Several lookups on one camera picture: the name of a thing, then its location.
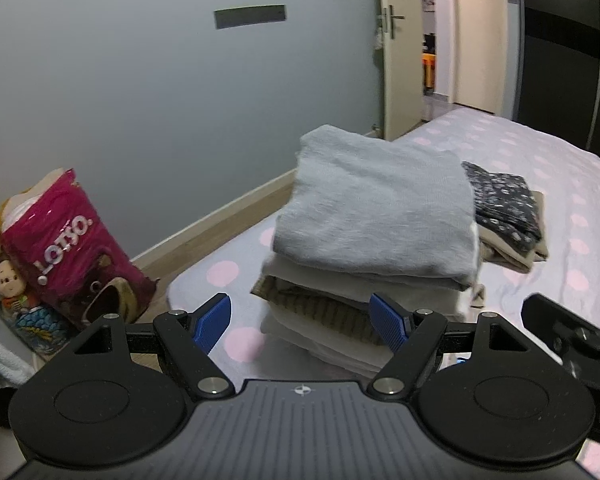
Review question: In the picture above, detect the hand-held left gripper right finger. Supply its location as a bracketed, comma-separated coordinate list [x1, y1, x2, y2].
[367, 292, 538, 402]

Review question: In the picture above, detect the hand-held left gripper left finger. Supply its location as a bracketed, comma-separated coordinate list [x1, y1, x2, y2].
[62, 292, 236, 402]

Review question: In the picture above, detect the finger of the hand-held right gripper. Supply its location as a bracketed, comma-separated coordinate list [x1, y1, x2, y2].
[520, 293, 600, 361]

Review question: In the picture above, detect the grey shirt with black trim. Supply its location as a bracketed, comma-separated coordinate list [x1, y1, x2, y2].
[271, 125, 481, 292]

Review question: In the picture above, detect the stack of folded light clothes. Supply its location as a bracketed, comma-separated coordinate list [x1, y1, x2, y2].
[250, 255, 487, 382]

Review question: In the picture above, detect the beige folded blanket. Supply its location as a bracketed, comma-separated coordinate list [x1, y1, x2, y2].
[474, 189, 551, 274]

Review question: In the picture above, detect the bed with dotted sheet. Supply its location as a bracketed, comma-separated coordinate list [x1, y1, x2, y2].
[167, 107, 600, 480]

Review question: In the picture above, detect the dark floral garment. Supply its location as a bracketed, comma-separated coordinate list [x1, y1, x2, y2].
[462, 160, 544, 257]

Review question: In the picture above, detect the pink printed plastic bag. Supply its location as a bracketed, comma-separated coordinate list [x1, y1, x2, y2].
[0, 167, 159, 324]

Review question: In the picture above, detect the blue patterned box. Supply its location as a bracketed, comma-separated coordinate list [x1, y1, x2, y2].
[9, 304, 74, 357]

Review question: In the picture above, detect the small plush doll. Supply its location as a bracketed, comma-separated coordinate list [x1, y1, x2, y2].
[0, 259, 32, 319]

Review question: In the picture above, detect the white towel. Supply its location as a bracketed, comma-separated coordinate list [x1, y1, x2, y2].
[0, 319, 37, 389]

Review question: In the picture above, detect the cream door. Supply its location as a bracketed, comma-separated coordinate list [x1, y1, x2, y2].
[376, 0, 426, 142]

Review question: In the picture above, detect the orange stool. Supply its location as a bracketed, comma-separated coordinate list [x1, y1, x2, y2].
[422, 52, 437, 95]

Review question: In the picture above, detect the black sliding wardrobe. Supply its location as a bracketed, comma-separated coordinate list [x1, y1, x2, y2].
[517, 0, 600, 167]

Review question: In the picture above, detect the metal door handle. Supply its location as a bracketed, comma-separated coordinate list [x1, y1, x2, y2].
[379, 4, 406, 42]

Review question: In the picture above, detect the grey wall plaque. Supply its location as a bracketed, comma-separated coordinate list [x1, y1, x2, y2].
[213, 4, 287, 30]

